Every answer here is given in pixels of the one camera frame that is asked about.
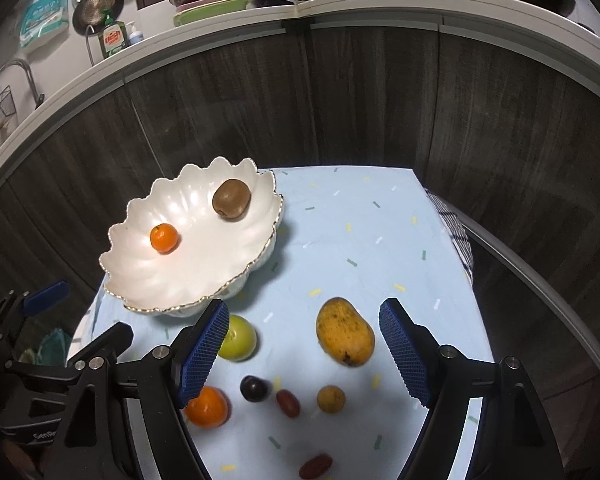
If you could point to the hanging frying pan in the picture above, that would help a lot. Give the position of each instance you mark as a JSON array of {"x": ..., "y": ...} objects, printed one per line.
[{"x": 96, "y": 7}]

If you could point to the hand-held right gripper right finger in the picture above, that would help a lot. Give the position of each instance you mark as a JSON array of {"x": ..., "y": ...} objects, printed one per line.
[{"x": 405, "y": 355}]

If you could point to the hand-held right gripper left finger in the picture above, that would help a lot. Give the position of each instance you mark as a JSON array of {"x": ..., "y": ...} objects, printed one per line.
[{"x": 202, "y": 352}]

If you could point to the dark purple plum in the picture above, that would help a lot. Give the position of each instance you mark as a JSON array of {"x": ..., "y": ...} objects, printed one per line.
[{"x": 254, "y": 388}]

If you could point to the yellow mango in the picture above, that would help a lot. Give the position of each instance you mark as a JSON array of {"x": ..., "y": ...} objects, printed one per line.
[{"x": 344, "y": 332}]

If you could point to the brown kiwi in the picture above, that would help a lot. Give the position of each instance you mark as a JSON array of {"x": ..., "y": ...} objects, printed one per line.
[{"x": 232, "y": 199}]

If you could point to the dark wooden kitchen cabinet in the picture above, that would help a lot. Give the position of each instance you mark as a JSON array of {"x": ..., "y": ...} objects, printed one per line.
[{"x": 355, "y": 100}]

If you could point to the teal plastic bag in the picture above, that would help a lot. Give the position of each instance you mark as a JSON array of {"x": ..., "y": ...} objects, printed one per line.
[{"x": 52, "y": 347}]

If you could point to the white pump soap bottle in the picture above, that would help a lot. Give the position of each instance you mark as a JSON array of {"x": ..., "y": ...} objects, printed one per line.
[{"x": 135, "y": 34}]

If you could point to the white scalloped bowl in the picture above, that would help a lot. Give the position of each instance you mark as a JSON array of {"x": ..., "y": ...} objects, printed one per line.
[{"x": 200, "y": 265}]

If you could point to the green plate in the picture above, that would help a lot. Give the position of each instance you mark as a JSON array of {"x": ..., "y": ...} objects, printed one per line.
[{"x": 215, "y": 16}]

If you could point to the red oval date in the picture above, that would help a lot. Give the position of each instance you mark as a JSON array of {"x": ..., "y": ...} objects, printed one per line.
[
  {"x": 288, "y": 403},
  {"x": 316, "y": 466}
]

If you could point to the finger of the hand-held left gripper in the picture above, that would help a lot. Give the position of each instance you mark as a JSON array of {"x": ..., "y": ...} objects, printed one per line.
[
  {"x": 45, "y": 297},
  {"x": 111, "y": 341}
]

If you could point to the green dish soap bottle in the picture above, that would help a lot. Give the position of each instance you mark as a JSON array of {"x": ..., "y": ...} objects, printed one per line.
[{"x": 114, "y": 40}]

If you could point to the white kitchen countertop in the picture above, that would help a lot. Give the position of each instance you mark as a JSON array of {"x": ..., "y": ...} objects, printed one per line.
[{"x": 380, "y": 1}]

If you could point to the orange tangerine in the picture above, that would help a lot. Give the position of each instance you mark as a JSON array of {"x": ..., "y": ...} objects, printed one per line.
[
  {"x": 164, "y": 238},
  {"x": 209, "y": 409}
]

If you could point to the small brown longan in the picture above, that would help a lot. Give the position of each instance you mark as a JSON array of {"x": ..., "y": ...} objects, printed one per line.
[{"x": 330, "y": 399}]

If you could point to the metal kitchen faucet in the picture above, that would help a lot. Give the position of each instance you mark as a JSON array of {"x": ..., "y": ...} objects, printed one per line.
[{"x": 17, "y": 72}]

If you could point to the blue wall packet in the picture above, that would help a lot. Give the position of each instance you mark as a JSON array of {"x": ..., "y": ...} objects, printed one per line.
[{"x": 45, "y": 15}]

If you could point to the green round fruit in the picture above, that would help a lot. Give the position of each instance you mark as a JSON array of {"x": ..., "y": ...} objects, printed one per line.
[{"x": 241, "y": 341}]

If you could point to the checked dish cloth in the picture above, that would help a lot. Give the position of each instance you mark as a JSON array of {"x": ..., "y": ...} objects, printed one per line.
[{"x": 457, "y": 235}]

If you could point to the light blue patterned tablecloth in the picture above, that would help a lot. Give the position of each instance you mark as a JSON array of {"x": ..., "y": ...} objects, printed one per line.
[{"x": 370, "y": 240}]

